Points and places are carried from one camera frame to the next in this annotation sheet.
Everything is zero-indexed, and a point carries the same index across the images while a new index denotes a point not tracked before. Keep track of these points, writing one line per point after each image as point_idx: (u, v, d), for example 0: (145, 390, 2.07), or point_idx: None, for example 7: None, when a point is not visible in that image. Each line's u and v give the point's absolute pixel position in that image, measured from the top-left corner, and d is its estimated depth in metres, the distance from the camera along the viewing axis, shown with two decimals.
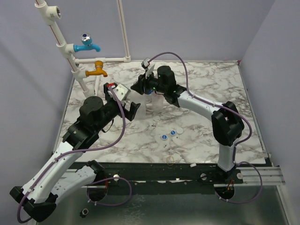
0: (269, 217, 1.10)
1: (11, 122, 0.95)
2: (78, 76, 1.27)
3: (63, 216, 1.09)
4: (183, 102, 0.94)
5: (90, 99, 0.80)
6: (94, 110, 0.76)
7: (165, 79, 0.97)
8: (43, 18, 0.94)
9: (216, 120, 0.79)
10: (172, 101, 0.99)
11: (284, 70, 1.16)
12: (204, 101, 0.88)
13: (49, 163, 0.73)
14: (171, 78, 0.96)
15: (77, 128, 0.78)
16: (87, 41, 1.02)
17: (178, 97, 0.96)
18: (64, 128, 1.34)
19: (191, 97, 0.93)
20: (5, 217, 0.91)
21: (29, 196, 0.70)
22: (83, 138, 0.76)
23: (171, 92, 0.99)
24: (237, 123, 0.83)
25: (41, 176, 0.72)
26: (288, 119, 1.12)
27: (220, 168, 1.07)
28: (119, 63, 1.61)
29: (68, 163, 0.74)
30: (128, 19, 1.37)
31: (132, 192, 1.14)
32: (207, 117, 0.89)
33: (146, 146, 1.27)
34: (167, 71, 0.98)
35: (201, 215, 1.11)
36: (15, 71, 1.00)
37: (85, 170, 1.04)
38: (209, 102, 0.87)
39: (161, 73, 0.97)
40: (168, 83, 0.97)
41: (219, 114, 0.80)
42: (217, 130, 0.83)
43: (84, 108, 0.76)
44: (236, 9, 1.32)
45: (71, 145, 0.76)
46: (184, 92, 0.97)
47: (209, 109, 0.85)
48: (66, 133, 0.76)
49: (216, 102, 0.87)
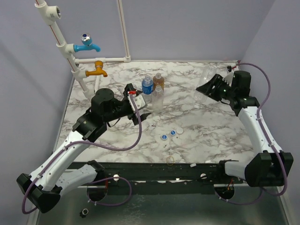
0: (270, 217, 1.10)
1: (11, 122, 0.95)
2: (78, 75, 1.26)
3: (62, 216, 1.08)
4: (243, 115, 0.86)
5: (101, 92, 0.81)
6: (106, 101, 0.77)
7: (238, 79, 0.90)
8: (43, 18, 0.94)
9: (260, 161, 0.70)
10: (236, 104, 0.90)
11: (284, 71, 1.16)
12: (265, 132, 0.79)
13: (59, 150, 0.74)
14: (244, 78, 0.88)
15: (87, 119, 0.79)
16: (87, 41, 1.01)
17: (244, 108, 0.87)
18: (64, 128, 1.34)
19: (256, 119, 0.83)
20: (7, 218, 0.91)
21: (37, 183, 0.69)
22: (93, 128, 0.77)
23: (240, 97, 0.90)
24: (277, 176, 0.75)
25: (50, 163, 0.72)
26: (288, 119, 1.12)
27: (225, 169, 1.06)
28: (119, 63, 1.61)
29: (76, 152, 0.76)
30: (128, 19, 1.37)
31: (132, 192, 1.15)
32: (253, 146, 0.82)
33: (146, 146, 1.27)
34: (245, 72, 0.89)
35: (200, 215, 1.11)
36: (15, 71, 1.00)
37: (86, 168, 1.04)
38: (269, 138, 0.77)
39: (237, 72, 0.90)
40: (238, 84, 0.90)
41: (267, 159, 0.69)
42: (254, 167, 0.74)
43: (96, 98, 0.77)
44: (236, 9, 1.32)
45: (80, 134, 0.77)
46: (255, 107, 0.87)
47: (262, 145, 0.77)
48: (76, 123, 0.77)
49: (276, 143, 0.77)
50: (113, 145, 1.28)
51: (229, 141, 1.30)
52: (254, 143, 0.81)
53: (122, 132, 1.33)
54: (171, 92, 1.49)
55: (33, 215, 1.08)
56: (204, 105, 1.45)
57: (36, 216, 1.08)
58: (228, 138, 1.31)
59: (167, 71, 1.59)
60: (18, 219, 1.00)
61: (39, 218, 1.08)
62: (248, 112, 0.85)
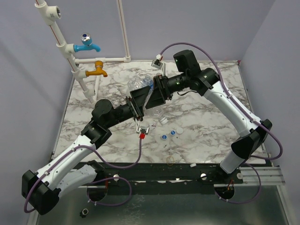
0: (269, 217, 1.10)
1: (11, 122, 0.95)
2: (78, 76, 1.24)
3: (63, 216, 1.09)
4: (212, 96, 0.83)
5: (100, 102, 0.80)
6: (105, 114, 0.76)
7: (183, 61, 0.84)
8: (43, 18, 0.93)
9: (251, 141, 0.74)
10: (198, 86, 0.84)
11: (284, 71, 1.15)
12: (241, 109, 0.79)
13: (67, 151, 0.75)
14: (190, 59, 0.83)
15: (94, 125, 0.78)
16: (87, 41, 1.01)
17: (211, 89, 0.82)
18: (64, 128, 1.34)
19: (226, 97, 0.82)
20: (7, 218, 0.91)
21: (44, 179, 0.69)
22: (98, 135, 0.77)
23: (198, 76, 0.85)
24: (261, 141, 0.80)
25: (58, 161, 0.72)
26: (288, 120, 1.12)
27: (221, 168, 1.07)
28: (119, 63, 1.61)
29: (84, 153, 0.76)
30: (128, 19, 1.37)
31: (132, 192, 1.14)
32: (235, 125, 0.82)
33: (146, 146, 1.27)
34: (183, 52, 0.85)
35: (200, 215, 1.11)
36: (16, 71, 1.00)
37: (86, 168, 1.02)
38: (248, 114, 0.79)
39: (178, 55, 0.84)
40: (187, 65, 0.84)
41: (256, 137, 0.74)
42: (243, 146, 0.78)
43: (95, 110, 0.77)
44: (236, 9, 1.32)
45: (88, 139, 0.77)
46: (218, 82, 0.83)
47: (246, 123, 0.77)
48: (85, 128, 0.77)
49: (253, 116, 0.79)
50: (113, 144, 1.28)
51: (229, 141, 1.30)
52: (234, 121, 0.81)
53: (122, 132, 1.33)
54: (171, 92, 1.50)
55: (33, 215, 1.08)
56: (204, 105, 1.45)
57: (36, 217, 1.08)
58: (228, 138, 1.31)
59: (167, 71, 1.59)
60: (18, 219, 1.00)
61: (39, 218, 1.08)
62: (216, 91, 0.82)
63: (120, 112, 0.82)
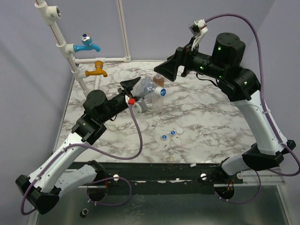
0: (270, 217, 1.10)
1: (10, 122, 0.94)
2: (78, 76, 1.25)
3: (63, 216, 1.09)
4: (247, 108, 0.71)
5: (92, 93, 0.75)
6: (98, 106, 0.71)
7: (227, 56, 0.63)
8: (43, 18, 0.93)
9: (274, 163, 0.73)
10: (233, 89, 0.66)
11: (284, 71, 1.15)
12: (273, 129, 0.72)
13: (57, 153, 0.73)
14: (238, 55, 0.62)
15: (86, 120, 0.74)
16: (87, 41, 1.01)
17: (249, 101, 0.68)
18: (64, 128, 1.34)
19: (262, 112, 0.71)
20: (7, 218, 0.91)
21: (36, 184, 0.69)
22: (91, 131, 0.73)
23: (235, 78, 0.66)
24: None
25: (49, 165, 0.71)
26: (288, 120, 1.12)
27: (221, 167, 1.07)
28: (119, 63, 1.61)
29: (76, 153, 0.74)
30: (128, 20, 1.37)
31: (132, 192, 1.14)
32: (258, 140, 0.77)
33: (146, 146, 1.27)
34: (233, 41, 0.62)
35: (200, 215, 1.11)
36: (16, 71, 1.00)
37: (86, 168, 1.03)
38: (278, 134, 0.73)
39: (224, 44, 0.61)
40: (231, 61, 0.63)
41: (280, 159, 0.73)
42: (263, 163, 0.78)
43: (86, 102, 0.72)
44: (236, 9, 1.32)
45: (79, 136, 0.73)
46: (258, 92, 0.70)
47: (274, 145, 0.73)
48: (75, 124, 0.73)
49: (281, 135, 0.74)
50: (113, 144, 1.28)
51: (229, 141, 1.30)
52: (259, 138, 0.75)
53: (122, 131, 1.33)
54: (172, 92, 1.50)
55: (33, 215, 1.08)
56: (204, 105, 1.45)
57: (36, 217, 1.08)
58: (228, 138, 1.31)
59: None
60: (18, 219, 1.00)
61: (39, 218, 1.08)
62: (254, 104, 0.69)
63: (115, 103, 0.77)
